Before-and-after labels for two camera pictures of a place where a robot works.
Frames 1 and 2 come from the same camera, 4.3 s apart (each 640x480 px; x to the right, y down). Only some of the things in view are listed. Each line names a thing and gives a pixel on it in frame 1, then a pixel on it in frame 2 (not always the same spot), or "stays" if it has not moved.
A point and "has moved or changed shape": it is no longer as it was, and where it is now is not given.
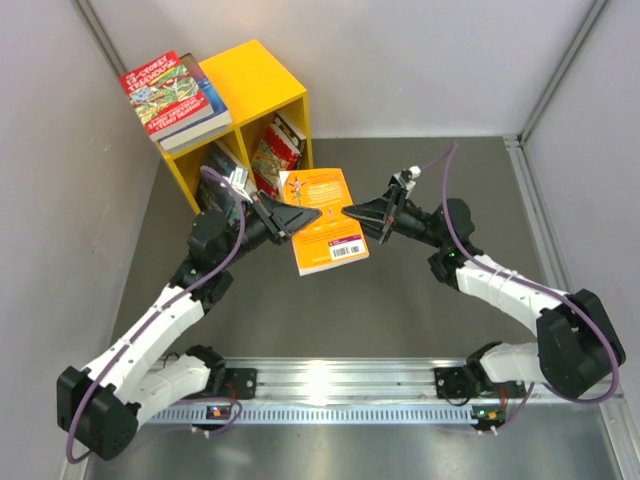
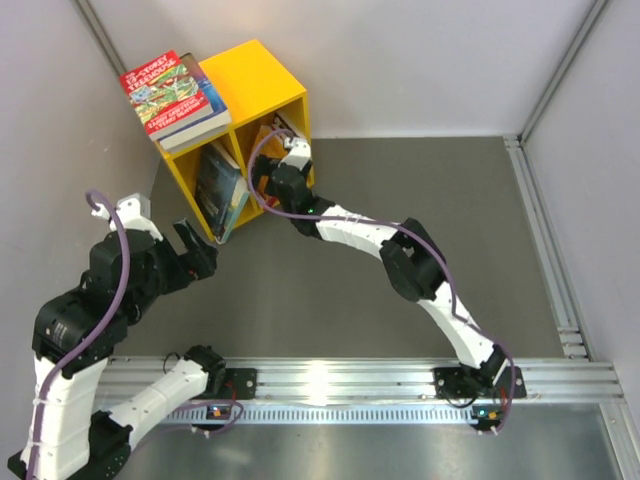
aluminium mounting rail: (341, 379) stays
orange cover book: (333, 239) → (272, 145)
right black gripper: (381, 215) → (272, 179)
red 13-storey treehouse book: (165, 97) stays
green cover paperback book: (268, 162) has moved or changed shape
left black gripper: (280, 218) → (197, 262)
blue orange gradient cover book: (222, 117) stays
